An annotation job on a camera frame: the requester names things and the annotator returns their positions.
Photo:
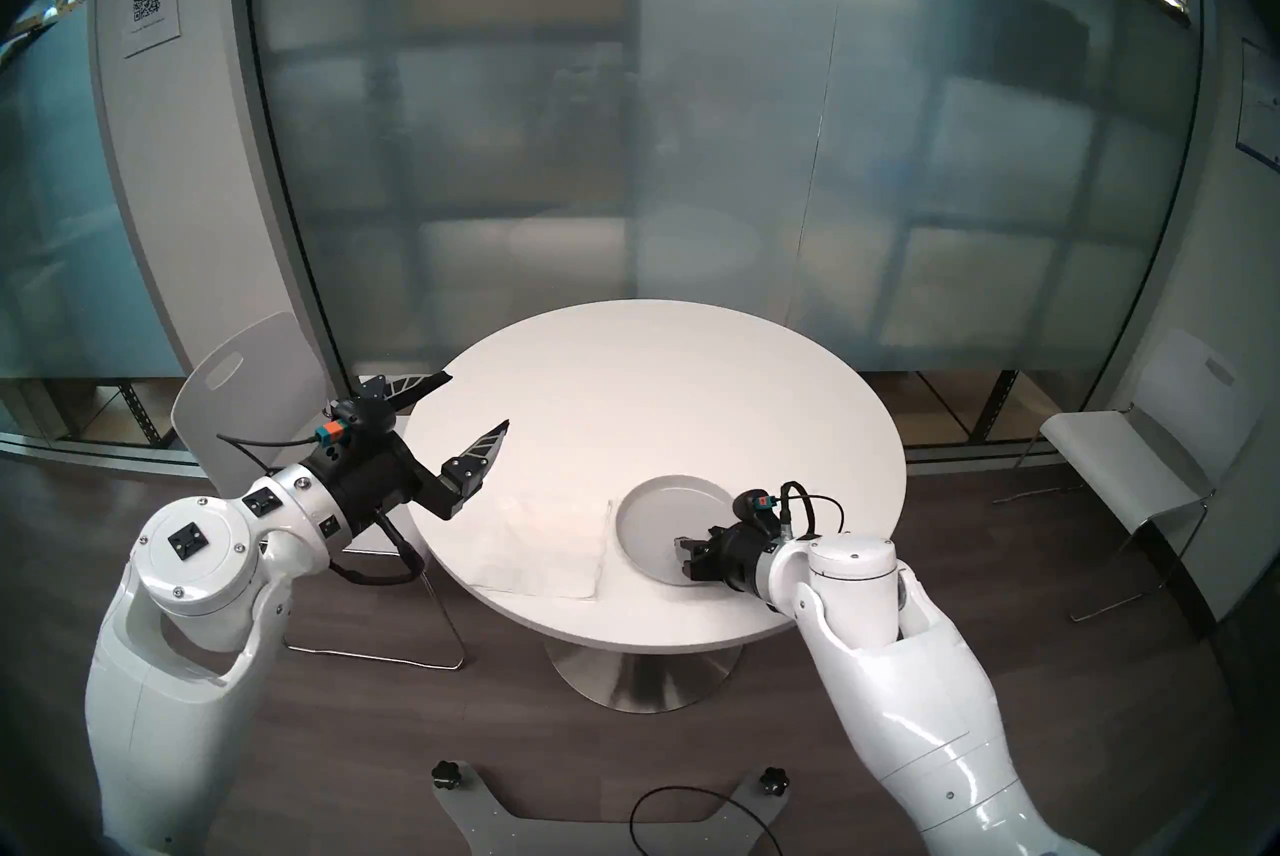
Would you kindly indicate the black perforated shelf post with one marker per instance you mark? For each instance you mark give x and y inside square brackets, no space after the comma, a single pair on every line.
[998,404]
[140,412]

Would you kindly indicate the white paper napkin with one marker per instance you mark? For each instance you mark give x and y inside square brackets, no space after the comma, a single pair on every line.
[540,549]

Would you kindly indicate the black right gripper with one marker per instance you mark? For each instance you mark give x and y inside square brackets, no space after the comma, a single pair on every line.
[740,559]

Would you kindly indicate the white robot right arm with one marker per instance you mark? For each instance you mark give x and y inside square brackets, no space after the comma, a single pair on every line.
[900,684]

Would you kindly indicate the grey round plate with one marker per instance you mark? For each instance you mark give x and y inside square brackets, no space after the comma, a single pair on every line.
[655,524]

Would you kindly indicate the black star knob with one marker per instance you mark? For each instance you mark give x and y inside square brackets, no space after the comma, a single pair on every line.
[445,773]
[772,780]

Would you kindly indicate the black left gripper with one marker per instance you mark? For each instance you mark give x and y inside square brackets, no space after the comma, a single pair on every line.
[365,479]

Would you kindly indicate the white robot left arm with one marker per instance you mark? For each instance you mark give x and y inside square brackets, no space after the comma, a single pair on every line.
[190,554]

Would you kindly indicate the white chair with chrome legs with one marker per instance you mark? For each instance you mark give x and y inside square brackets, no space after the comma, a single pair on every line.
[1110,449]
[240,364]

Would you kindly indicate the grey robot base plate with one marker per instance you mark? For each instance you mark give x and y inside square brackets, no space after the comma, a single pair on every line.
[470,809]

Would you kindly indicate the round white pedestal table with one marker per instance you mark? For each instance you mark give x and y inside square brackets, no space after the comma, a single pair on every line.
[650,364]

